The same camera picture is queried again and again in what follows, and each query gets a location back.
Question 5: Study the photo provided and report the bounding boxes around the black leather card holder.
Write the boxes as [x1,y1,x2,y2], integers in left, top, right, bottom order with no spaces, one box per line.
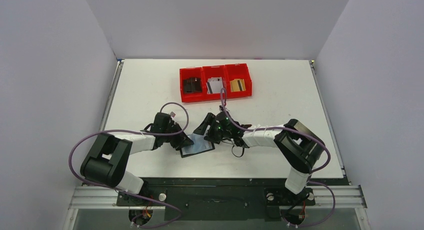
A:
[179,133,215,158]

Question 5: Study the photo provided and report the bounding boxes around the red bin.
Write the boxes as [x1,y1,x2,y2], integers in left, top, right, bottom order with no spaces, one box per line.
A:
[202,65,227,101]
[179,67,204,103]
[225,63,253,99]

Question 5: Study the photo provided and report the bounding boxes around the aluminium rail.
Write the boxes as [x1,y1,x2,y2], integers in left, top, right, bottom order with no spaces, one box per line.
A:
[69,185,367,209]

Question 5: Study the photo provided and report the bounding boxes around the white cards in bin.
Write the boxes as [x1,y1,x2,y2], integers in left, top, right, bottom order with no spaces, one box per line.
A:
[206,77,224,94]

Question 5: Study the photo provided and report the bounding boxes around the left red bin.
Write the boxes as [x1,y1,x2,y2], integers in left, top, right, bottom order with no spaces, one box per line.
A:
[179,67,204,103]

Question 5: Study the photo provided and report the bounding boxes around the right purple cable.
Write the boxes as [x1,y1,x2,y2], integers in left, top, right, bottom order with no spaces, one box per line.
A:
[219,87,336,228]

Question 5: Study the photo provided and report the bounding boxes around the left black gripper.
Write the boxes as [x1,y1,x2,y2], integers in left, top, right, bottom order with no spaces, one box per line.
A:
[162,122,194,149]

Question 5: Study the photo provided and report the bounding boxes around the black card holders in bin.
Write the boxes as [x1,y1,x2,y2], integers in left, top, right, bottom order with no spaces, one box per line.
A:
[182,77,203,94]

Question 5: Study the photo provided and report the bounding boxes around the gold cards in bin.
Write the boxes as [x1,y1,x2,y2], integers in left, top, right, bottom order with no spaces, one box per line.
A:
[230,79,246,92]

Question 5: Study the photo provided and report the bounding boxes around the middle red bin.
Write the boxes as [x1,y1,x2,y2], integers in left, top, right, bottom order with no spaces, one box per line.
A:
[202,65,227,101]

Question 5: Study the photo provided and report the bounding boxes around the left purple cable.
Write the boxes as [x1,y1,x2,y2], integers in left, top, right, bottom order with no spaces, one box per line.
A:
[68,102,190,229]

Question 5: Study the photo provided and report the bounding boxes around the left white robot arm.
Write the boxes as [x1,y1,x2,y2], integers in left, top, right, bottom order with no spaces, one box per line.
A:
[80,112,194,205]

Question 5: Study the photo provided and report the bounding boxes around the right red bin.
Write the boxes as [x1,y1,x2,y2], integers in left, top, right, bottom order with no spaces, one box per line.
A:
[225,63,253,99]

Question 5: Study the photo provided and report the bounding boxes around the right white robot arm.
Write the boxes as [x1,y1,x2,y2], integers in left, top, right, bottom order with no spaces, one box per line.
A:
[194,111,326,203]

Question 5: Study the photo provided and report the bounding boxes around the purple cable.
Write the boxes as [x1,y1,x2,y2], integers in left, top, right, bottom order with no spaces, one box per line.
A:
[68,102,190,229]
[219,87,336,228]

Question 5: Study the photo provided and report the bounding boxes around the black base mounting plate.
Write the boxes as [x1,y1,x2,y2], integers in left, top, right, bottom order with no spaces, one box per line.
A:
[114,177,316,221]

